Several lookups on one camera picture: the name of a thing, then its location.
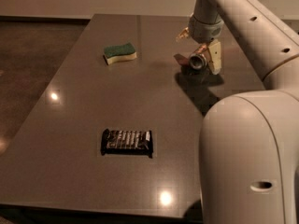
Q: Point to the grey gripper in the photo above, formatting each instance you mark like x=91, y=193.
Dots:
x=206, y=31

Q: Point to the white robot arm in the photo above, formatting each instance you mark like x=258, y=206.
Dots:
x=249, y=142

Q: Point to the green and yellow sponge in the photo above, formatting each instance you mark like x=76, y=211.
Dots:
x=119, y=53

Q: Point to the black snack bar wrapper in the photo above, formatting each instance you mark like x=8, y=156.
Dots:
x=122, y=142

